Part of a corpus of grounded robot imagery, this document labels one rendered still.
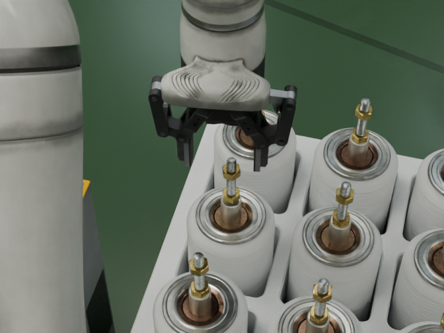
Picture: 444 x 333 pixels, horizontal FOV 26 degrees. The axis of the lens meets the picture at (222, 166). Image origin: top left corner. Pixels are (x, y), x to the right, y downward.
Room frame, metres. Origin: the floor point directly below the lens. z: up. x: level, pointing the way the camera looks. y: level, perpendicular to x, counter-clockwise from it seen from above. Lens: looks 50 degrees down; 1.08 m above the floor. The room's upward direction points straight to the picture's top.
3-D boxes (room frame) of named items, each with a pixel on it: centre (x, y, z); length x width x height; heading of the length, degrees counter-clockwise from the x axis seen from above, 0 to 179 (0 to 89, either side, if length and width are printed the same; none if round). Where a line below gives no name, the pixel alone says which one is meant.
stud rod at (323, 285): (0.47, -0.09, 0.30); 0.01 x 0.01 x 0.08
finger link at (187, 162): (0.62, 0.03, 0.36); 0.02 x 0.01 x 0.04; 174
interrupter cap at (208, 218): (0.62, -0.01, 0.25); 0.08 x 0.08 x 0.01
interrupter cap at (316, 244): (0.59, -0.12, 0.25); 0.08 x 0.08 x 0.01
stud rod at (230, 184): (0.62, -0.01, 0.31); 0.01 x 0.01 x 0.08
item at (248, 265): (0.62, -0.01, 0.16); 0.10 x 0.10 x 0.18
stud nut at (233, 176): (0.62, -0.01, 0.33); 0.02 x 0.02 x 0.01; 10
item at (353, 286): (0.59, -0.12, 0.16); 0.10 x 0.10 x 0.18
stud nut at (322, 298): (0.47, -0.09, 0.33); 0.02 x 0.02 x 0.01; 25
